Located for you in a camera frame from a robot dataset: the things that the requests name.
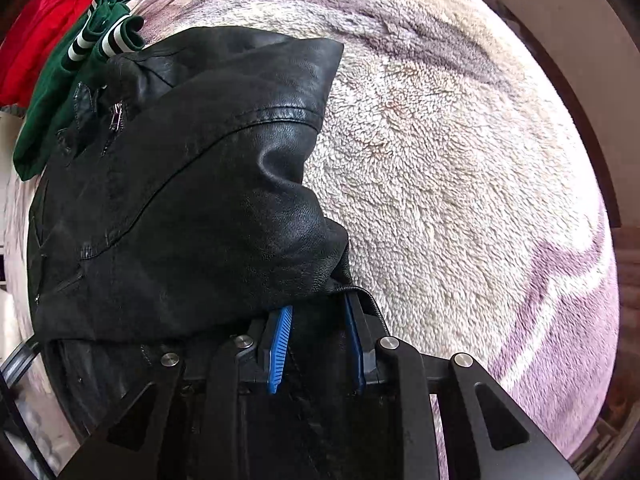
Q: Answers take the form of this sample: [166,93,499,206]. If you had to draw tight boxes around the black leather jacket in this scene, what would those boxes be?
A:
[27,27,352,438]

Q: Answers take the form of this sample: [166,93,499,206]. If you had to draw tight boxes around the green striped garment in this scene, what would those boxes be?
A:
[13,0,144,181]

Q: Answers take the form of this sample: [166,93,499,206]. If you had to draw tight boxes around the floral fleece blanket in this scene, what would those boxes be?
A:
[2,0,622,456]

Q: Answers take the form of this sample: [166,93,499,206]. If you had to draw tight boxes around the red folded quilt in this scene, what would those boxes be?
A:
[1,0,92,107]

